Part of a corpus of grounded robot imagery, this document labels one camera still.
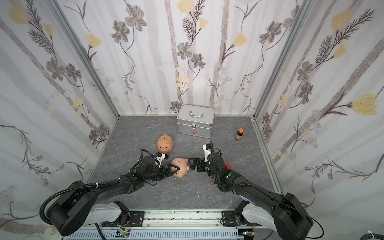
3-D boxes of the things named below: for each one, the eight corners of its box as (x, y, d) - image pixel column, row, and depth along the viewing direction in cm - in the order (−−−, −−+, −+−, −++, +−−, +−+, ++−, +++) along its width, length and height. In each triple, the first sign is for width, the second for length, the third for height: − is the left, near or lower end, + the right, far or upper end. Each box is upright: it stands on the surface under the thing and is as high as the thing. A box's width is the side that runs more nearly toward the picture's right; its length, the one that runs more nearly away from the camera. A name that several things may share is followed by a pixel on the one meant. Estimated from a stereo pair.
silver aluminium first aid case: (178, 138, 109) (176, 123, 97) (180, 114, 126) (179, 98, 113) (213, 138, 109) (216, 123, 97) (211, 114, 126) (213, 99, 113)
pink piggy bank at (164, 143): (156, 152, 101) (153, 144, 94) (164, 141, 107) (162, 133, 99) (167, 157, 99) (165, 149, 91) (175, 146, 105) (173, 137, 97)
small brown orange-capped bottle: (235, 140, 108) (239, 131, 100) (234, 137, 110) (238, 128, 102) (240, 140, 108) (244, 131, 100) (239, 137, 110) (243, 128, 102)
